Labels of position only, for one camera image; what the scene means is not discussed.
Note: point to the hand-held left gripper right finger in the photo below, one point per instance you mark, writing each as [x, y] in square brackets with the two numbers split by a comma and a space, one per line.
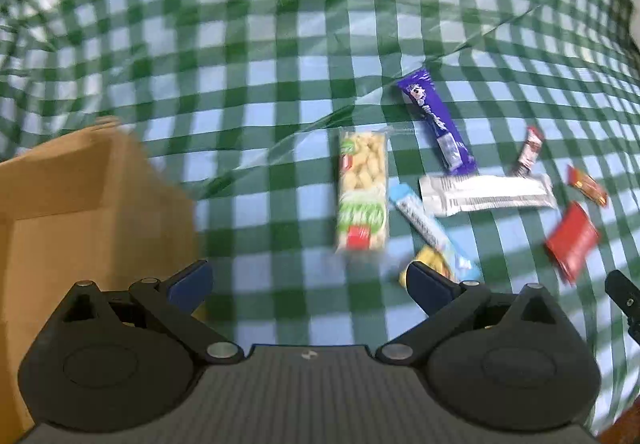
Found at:
[429, 285]

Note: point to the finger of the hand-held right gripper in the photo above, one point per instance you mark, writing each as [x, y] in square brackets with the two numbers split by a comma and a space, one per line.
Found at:
[620, 289]

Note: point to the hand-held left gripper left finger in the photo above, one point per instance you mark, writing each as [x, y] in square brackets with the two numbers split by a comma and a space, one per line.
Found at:
[187, 285]

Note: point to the yellow snack packet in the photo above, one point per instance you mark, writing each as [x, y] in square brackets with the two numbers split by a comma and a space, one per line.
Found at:
[430, 260]

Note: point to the light blue snack packet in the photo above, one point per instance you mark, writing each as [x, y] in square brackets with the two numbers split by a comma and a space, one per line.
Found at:
[420, 219]

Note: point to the silver foil packet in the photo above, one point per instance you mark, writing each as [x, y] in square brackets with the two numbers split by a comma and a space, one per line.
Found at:
[480, 194]

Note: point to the orange red snack packet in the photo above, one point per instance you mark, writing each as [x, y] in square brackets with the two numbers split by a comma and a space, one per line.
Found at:
[587, 186]

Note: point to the clear green peanut packet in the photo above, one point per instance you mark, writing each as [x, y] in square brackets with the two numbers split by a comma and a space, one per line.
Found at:
[362, 174]

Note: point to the brown cardboard box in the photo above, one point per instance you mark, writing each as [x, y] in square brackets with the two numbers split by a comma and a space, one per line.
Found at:
[75, 184]

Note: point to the purple snack bar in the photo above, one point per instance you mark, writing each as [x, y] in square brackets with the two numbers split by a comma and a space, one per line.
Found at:
[440, 124]

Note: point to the small brown red candy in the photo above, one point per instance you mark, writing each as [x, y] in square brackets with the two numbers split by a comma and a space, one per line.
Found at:
[529, 151]

